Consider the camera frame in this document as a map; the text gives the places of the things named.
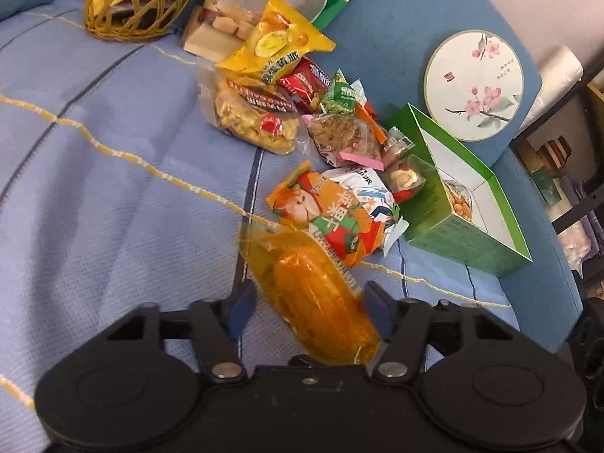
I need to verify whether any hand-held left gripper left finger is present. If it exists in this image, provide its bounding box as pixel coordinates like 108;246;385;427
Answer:
106;282;258;384

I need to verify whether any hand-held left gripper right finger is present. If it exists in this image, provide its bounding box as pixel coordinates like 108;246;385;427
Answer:
363;280;516;383

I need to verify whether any vacuum-packed yellow corn cob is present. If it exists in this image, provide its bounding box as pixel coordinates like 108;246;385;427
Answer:
238;224;381;367

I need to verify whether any green cardboard box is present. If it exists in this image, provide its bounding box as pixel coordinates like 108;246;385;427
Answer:
384;103;534;278

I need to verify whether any yellow snack bag red label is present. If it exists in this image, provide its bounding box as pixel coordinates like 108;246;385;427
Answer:
198;68;303;156

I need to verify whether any yellow pie snack packet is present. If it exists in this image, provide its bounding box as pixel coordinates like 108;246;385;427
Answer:
214;0;337;86

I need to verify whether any orange and white snack packet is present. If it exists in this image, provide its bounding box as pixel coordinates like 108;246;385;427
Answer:
265;163;409;268

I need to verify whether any clear round pastry packet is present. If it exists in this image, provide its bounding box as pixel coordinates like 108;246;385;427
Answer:
380;153;438;205

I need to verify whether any peanut snack packet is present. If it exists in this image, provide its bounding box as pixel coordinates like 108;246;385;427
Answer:
441;182;473;222

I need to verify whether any small pink candy packet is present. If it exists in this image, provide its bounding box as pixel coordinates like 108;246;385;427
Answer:
384;126;414;162

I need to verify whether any clear peanut packet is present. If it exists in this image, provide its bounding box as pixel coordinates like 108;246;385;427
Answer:
302;113;390;171

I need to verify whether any blue plaid blanket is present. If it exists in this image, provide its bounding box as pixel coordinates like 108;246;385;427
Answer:
0;0;520;416

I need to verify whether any small orange snack packet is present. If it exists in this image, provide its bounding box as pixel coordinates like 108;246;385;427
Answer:
354;99;388;145

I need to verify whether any small dark green box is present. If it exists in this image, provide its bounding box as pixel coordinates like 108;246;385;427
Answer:
528;170;563;206

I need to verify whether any small green snack packet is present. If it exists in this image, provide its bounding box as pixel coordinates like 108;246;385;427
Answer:
321;70;367;117

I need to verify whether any dark red snack packet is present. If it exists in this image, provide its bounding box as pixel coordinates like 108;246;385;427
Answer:
276;57;334;114

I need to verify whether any striped wooden jar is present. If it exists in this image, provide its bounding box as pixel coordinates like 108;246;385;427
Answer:
540;136;575;171

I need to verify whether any round floral paper fan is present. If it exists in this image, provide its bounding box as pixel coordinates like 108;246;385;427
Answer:
423;29;525;143

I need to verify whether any blue sofa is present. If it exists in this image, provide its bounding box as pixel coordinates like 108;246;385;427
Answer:
0;0;583;354

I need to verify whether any black metal shelf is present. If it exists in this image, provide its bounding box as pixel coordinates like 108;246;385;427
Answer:
510;57;604;293

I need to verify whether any clear plastic bag roll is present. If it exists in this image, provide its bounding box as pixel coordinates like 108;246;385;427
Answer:
514;46;586;137

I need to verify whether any yellow wicker basket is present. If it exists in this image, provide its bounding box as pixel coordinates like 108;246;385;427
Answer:
84;0;203;42

